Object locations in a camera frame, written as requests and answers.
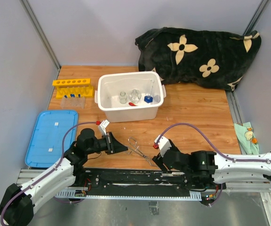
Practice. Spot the yellow test tube rack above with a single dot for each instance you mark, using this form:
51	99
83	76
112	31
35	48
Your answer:
73	86

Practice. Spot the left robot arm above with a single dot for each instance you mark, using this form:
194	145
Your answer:
20	203

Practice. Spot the white plastic bin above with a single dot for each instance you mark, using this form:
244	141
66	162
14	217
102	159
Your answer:
110	86

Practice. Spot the black floral blanket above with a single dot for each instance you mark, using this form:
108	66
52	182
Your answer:
213	60

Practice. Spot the metal crucible tongs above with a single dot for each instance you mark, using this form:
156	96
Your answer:
134	148

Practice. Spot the green printed cloth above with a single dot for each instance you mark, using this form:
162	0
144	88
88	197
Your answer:
246	138

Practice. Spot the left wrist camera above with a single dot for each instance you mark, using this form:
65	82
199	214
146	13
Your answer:
102	125

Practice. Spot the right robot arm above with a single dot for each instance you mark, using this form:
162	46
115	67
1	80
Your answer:
204	169

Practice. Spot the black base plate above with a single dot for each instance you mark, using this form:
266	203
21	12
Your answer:
137	184

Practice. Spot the glass petri dish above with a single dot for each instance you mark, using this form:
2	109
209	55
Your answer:
135	96

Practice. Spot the blue plastic tray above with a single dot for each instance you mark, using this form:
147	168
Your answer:
45	146

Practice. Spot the clear acrylic tube rack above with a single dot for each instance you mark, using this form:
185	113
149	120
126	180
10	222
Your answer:
73	102

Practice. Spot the graduated cylinder blue base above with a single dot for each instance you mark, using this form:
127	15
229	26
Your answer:
148	96

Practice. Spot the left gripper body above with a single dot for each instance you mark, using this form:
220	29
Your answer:
109	150

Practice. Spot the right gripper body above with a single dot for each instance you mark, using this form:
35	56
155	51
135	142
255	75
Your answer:
158	159

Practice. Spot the small glass beaker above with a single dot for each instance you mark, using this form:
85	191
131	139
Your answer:
123	97

